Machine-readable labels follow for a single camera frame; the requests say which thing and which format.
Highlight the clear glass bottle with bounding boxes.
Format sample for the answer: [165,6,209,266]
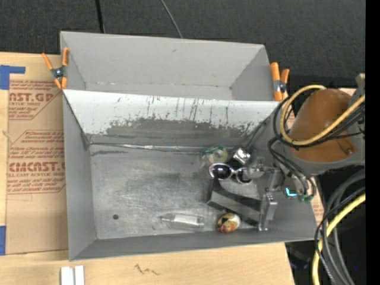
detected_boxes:
[159,213,206,230]

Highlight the yellow red patterned ball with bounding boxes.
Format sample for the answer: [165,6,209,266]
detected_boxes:
[216,213,242,234]

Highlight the white frame sunglasses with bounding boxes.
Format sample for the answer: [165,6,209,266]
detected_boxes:
[208,162,253,185]

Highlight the green and white tape roll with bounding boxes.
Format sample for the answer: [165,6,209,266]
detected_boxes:
[201,145,230,166]

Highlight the grey metal bin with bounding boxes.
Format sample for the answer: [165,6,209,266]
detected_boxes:
[59,30,319,262]

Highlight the dark green flat block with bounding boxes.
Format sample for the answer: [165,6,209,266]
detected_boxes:
[206,179,264,227]

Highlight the brown cardboard board red print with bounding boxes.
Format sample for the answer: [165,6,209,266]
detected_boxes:
[0,51,324,255]

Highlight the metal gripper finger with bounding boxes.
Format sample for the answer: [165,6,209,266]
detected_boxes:
[256,193,279,233]
[232,146,253,166]

